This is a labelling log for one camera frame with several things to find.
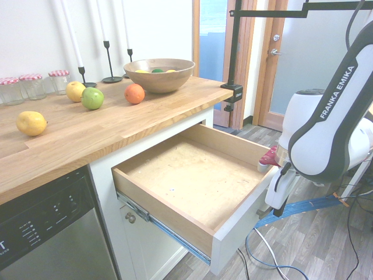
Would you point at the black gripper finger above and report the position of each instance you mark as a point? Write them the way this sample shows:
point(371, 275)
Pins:
point(280, 211)

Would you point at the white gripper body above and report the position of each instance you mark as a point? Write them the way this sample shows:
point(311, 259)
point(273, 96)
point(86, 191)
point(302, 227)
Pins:
point(278, 192)

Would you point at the white wooden drawer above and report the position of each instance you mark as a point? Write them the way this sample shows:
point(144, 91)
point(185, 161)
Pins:
point(189, 175)

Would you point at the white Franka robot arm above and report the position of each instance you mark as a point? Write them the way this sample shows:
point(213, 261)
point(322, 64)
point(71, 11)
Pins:
point(320, 137)

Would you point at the wooden door with frosted glass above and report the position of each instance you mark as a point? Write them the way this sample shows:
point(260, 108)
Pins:
point(279, 87)

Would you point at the black Ulanzi clamp stand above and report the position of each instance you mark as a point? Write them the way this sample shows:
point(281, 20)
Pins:
point(235, 58)

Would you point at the wooden-framed sidelight window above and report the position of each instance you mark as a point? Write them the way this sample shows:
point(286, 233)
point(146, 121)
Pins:
point(212, 58)

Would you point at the round metal cabinet knob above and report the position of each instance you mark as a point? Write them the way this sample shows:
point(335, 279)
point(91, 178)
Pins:
point(130, 217)

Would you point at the silver deadbolt lock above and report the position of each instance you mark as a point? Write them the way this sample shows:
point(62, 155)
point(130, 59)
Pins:
point(276, 37)

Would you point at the yellow lemon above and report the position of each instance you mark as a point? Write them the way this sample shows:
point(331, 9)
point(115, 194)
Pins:
point(170, 71)

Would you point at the large wooden bowl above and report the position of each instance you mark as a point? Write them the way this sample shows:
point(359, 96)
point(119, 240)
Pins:
point(158, 80)

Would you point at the green lime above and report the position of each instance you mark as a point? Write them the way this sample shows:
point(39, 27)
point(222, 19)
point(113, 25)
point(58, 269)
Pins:
point(157, 70)

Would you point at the orange fruit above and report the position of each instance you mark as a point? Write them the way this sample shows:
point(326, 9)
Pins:
point(134, 94)

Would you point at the yellow banana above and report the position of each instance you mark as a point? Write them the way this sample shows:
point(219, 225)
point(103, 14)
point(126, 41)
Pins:
point(141, 71)

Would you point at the black candle holder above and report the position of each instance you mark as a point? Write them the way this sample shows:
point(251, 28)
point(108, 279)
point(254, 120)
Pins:
point(82, 73)
point(112, 79)
point(130, 55)

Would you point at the white cabinet with butcher-block top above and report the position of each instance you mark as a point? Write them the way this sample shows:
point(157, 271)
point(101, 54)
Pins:
point(87, 128)

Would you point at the green apple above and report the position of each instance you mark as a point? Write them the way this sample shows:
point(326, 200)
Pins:
point(92, 98)

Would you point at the stainless steel dishwasher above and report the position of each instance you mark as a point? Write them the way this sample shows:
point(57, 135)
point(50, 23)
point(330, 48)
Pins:
point(58, 242)

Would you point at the white taper candle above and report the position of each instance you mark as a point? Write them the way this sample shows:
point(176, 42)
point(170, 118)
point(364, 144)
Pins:
point(72, 35)
point(126, 26)
point(102, 20)

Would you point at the yellow apple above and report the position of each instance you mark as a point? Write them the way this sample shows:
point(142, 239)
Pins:
point(73, 91)

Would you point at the glass jar with checkered lid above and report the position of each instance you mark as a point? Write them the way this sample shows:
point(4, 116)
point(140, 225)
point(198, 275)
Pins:
point(59, 83)
point(10, 91)
point(32, 87)

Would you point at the yellow pear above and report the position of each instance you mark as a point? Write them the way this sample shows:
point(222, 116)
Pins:
point(30, 124)

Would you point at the red wrist camera mount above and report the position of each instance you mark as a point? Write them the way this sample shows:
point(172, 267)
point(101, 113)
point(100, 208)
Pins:
point(268, 157)

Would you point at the metal drawer slide rail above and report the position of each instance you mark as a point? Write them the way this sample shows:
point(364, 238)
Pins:
point(163, 227)

